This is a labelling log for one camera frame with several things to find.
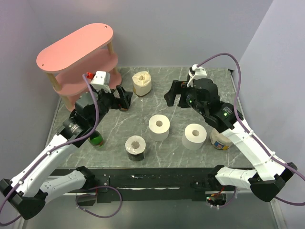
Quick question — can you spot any printed wrapped paper roll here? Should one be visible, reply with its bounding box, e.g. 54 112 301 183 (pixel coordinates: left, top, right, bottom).
210 128 233 150

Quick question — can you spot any white paper roll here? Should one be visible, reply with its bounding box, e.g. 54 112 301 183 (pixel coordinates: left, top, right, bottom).
182 124 207 151
149 114 170 142

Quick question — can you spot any pink three-tier shelf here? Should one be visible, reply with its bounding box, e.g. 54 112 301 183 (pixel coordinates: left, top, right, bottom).
36 23 122 111

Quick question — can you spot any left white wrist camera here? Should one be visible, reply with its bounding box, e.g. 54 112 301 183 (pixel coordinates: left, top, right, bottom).
86 71 111 93

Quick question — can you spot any food tin can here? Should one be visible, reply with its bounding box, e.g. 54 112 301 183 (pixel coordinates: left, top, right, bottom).
119 104 130 112

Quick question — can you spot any black paper roll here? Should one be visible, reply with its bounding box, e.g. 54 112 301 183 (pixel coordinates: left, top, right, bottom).
125 135 146 161

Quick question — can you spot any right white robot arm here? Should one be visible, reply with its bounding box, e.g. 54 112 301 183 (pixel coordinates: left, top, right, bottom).
164 78 294 202

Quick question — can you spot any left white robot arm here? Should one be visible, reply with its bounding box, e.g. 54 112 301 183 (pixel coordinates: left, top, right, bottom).
0 85 132 219

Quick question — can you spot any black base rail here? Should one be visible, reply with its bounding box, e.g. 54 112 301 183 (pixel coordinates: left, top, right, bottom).
51 168 253 204

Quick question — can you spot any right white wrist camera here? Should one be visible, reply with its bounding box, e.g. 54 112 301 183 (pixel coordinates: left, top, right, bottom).
186 64 207 87

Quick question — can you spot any purple cable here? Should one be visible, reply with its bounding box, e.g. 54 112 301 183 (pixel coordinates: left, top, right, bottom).
0 73 101 226
196 52 305 206

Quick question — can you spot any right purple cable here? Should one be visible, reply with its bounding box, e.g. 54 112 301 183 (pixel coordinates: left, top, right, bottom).
196 52 305 206

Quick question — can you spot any beige wrapped paper roll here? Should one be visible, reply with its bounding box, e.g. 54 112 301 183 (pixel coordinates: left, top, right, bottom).
132 71 152 97

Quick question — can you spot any green glass bottle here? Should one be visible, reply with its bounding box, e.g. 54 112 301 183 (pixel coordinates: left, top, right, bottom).
88 130 103 147

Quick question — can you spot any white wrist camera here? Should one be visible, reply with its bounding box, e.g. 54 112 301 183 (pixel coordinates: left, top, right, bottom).
86 71 111 93
186 64 207 87

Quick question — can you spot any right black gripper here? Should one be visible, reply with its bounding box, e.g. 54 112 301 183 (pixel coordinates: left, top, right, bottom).
164 80 207 116

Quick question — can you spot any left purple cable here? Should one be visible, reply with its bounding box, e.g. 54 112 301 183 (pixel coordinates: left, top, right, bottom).
0 73 101 226

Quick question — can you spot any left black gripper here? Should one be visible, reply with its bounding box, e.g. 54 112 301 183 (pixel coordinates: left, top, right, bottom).
90 82 132 127

